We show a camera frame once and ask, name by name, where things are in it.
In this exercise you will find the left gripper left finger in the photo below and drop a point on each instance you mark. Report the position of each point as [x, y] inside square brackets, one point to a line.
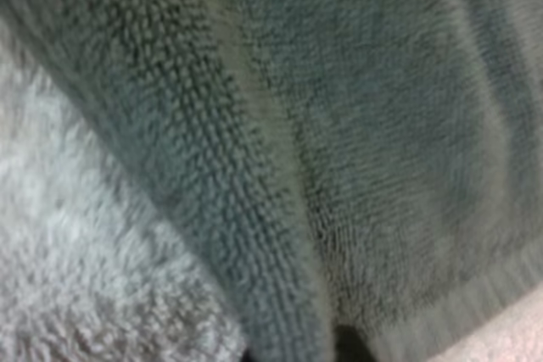
[248, 357]

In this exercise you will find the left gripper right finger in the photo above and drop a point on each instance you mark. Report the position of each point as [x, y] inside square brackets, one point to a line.
[348, 347]

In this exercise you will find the dark grey-green towel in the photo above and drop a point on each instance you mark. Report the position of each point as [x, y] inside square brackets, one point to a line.
[339, 124]

